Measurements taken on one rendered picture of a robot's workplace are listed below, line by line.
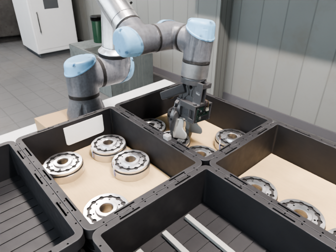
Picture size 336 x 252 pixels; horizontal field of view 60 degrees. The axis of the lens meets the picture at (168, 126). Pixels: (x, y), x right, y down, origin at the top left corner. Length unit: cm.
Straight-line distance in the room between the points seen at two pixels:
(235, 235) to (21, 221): 47
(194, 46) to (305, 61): 198
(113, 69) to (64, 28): 378
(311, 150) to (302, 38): 188
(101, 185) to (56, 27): 419
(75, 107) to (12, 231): 54
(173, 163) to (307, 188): 35
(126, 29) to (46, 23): 406
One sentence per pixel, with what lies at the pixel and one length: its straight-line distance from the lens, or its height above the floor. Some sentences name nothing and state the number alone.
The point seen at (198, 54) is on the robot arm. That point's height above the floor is 112.
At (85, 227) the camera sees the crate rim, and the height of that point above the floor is 93.
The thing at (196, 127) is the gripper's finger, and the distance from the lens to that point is 89.
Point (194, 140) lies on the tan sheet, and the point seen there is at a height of 83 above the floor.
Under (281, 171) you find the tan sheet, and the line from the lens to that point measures 87.
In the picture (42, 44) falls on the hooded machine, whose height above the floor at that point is 21.
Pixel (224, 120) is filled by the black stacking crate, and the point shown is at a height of 86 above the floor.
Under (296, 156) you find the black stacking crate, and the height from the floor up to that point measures 86.
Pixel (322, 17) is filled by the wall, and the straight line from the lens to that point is 259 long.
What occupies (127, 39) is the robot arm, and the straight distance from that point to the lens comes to 74.
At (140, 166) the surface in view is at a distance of 78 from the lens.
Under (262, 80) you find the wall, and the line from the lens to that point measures 290.
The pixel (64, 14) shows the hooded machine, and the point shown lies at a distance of 487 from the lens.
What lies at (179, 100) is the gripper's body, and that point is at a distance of 82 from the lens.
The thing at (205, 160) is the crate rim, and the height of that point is 93.
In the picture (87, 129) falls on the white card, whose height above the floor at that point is 89.
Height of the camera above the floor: 134
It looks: 30 degrees down
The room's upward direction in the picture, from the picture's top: straight up
